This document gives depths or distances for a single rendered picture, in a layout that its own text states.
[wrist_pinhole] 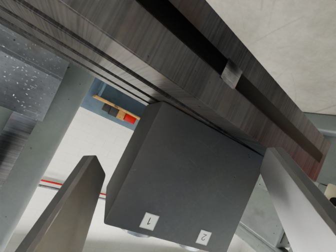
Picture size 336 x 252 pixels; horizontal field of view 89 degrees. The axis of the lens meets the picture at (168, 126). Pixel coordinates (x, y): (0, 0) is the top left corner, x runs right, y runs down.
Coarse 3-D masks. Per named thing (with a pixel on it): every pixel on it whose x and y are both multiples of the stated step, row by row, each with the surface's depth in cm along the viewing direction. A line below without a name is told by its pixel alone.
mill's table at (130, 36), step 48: (0, 0) 15; (48, 0) 11; (96, 0) 11; (144, 0) 13; (192, 0) 15; (48, 48) 27; (96, 48) 17; (144, 48) 13; (192, 48) 15; (240, 48) 18; (144, 96) 28; (192, 96) 16; (240, 96) 19; (288, 96) 24; (288, 144) 26
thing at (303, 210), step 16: (272, 160) 9; (288, 160) 8; (272, 176) 9; (288, 176) 8; (304, 176) 7; (272, 192) 9; (288, 192) 8; (304, 192) 7; (320, 192) 7; (288, 208) 8; (304, 208) 7; (320, 208) 6; (288, 224) 8; (304, 224) 7; (320, 224) 6; (288, 240) 8; (304, 240) 7; (320, 240) 6
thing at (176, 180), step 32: (160, 128) 24; (192, 128) 26; (128, 160) 26; (160, 160) 25; (192, 160) 26; (224, 160) 28; (256, 160) 30; (128, 192) 24; (160, 192) 25; (192, 192) 27; (224, 192) 29; (128, 224) 24; (160, 224) 25; (192, 224) 27; (224, 224) 29
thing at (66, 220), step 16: (80, 160) 10; (96, 160) 10; (80, 176) 9; (96, 176) 10; (64, 192) 8; (80, 192) 8; (96, 192) 10; (48, 208) 7; (64, 208) 7; (80, 208) 8; (48, 224) 7; (64, 224) 7; (80, 224) 8; (32, 240) 6; (48, 240) 6; (64, 240) 7; (80, 240) 8
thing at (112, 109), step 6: (102, 84) 396; (102, 90) 338; (96, 96) 332; (108, 102) 344; (102, 108) 380; (108, 108) 378; (114, 108) 380; (120, 108) 357; (114, 114) 383; (120, 114) 391; (126, 114) 389; (132, 114) 371; (126, 120) 391; (132, 120) 398
